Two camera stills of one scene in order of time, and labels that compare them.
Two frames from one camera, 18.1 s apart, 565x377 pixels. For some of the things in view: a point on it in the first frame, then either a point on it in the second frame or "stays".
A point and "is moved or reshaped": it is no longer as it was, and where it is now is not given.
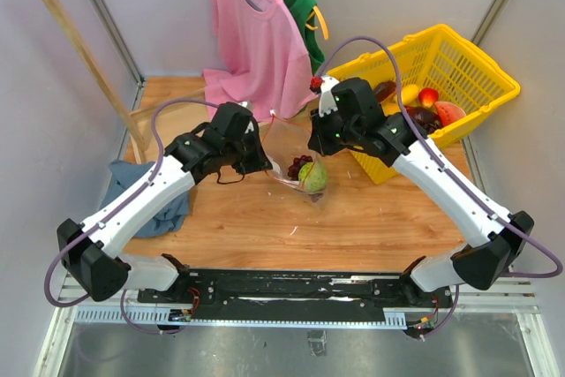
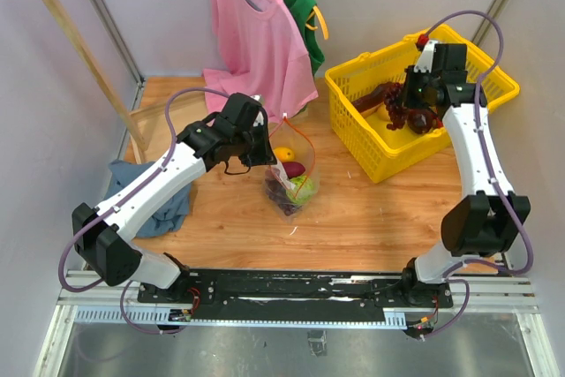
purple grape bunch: x=431 y=127 → x=395 y=107
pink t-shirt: x=262 y=61 stays
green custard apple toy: x=312 y=177 → x=304 y=192
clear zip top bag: x=289 y=152 is moved or reshaped
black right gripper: x=317 y=141 → x=409 y=78
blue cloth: x=171 y=218 stays
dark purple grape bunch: x=293 y=170 → x=278 y=193
